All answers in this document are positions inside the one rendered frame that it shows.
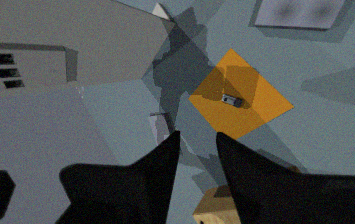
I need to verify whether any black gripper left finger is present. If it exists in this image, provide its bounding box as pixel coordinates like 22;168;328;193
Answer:
59;130;180;224

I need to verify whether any orange flat square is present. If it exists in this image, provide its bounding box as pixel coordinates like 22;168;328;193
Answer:
188;48;294;140

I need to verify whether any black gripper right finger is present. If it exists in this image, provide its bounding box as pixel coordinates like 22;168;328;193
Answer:
216;132;355;224

